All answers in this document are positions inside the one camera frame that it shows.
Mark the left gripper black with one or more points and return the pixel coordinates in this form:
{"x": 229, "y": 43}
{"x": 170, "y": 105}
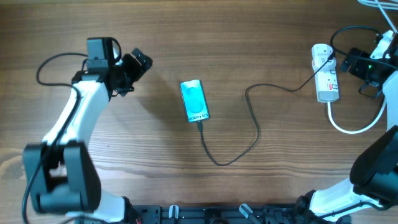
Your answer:
{"x": 138, "y": 73}

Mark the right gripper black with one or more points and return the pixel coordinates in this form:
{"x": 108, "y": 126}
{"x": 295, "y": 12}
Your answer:
{"x": 355, "y": 70}

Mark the blue Galaxy smartphone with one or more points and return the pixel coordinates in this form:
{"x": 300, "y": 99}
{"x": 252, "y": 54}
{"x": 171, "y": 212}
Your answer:
{"x": 194, "y": 101}

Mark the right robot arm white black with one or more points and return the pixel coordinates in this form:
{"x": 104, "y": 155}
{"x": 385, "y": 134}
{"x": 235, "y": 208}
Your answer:
{"x": 372, "y": 182}

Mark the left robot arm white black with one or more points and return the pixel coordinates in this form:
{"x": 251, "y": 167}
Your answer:
{"x": 61, "y": 177}

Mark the white charger plug adapter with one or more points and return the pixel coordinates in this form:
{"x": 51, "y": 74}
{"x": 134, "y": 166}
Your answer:
{"x": 324, "y": 62}

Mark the white power strip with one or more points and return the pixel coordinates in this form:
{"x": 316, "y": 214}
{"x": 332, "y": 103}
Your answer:
{"x": 326, "y": 82}

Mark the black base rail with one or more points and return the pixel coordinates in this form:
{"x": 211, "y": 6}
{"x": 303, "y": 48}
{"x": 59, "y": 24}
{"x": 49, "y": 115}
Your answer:
{"x": 174, "y": 214}

